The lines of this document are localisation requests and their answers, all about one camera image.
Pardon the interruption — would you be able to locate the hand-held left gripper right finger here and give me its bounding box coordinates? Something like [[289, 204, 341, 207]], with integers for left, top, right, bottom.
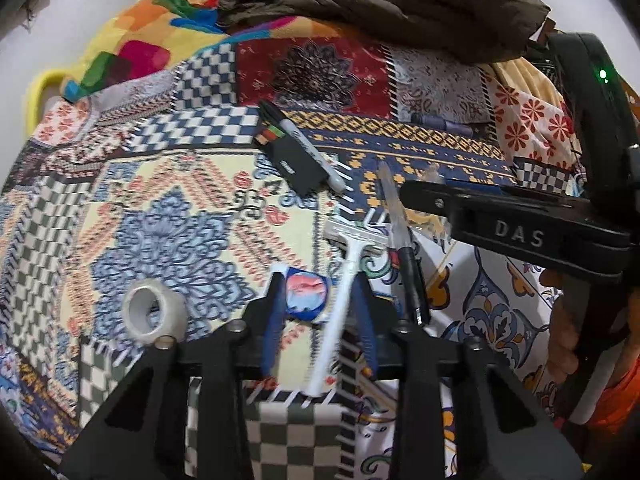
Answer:
[[347, 280, 586, 480]]

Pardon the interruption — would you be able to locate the clear tape roll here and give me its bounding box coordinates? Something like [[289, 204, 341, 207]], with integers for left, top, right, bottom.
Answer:
[[121, 280, 189, 349]]

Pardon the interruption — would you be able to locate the brown quilted jacket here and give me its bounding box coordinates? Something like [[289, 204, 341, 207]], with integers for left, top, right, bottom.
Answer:
[[217, 0, 552, 67]]

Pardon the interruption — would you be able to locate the beige blanket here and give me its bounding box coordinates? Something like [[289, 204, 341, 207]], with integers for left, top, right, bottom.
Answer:
[[492, 57, 567, 107]]

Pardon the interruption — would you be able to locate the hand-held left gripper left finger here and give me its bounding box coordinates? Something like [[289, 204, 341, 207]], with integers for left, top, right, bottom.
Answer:
[[57, 272, 291, 480]]

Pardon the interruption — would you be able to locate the purple marker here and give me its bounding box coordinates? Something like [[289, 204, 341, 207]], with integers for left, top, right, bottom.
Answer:
[[409, 112, 475, 137]]

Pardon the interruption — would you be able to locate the black permanent marker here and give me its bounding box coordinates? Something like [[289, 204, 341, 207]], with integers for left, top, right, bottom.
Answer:
[[257, 100, 349, 194]]

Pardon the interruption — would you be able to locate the colourful block print blanket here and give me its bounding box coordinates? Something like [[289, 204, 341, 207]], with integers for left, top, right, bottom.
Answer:
[[26, 0, 301, 128]]

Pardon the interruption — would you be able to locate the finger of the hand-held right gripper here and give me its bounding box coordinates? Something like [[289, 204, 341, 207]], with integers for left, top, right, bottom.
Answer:
[[442, 176, 601, 207], [400, 180, 632, 263]]

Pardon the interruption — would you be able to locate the black marker box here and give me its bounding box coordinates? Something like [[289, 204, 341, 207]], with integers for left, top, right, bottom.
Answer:
[[254, 127, 329, 199]]

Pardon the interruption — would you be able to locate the white disposable razor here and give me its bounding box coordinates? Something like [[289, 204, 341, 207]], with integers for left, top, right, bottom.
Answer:
[[304, 209, 392, 397]]

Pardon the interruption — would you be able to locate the person's right hand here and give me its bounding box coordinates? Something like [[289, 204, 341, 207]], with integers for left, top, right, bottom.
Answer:
[[542, 269, 583, 368]]

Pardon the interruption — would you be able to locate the patchwork printed blanket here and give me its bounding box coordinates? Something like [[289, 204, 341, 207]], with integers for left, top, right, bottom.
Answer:
[[0, 35, 586, 480]]

